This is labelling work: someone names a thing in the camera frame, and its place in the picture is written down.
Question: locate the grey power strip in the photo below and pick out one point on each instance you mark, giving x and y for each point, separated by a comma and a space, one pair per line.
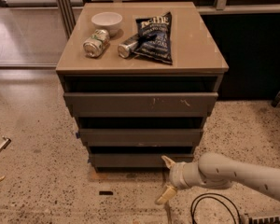
247, 219

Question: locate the dark silver soda can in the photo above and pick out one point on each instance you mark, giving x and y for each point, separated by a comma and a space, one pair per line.
127, 47

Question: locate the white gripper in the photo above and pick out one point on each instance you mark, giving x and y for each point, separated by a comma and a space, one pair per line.
176, 174

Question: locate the grey top drawer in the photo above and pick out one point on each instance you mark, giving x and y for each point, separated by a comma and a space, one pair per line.
132, 105

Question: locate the metal bar at left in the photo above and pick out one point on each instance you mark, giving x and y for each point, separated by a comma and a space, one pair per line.
5, 143

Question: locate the white bowl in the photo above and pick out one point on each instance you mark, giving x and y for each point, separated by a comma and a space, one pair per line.
110, 21

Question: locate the grey drawer cabinet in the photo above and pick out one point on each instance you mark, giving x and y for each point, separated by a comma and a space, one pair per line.
198, 66

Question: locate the dark object at right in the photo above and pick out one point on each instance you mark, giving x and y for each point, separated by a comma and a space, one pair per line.
276, 101

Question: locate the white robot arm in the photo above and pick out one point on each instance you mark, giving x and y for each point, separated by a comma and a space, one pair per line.
216, 171

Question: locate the grey middle drawer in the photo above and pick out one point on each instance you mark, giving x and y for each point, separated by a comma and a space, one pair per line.
140, 137

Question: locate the dark blue chips bag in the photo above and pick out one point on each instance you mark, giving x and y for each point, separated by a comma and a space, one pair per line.
154, 37

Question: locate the grey bottom drawer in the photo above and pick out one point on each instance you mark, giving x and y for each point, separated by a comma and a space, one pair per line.
126, 160

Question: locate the green white soda can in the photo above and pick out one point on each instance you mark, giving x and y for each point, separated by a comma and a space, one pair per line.
96, 44

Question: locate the grey drawer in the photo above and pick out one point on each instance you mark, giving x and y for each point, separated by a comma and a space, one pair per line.
140, 137
132, 105
126, 160

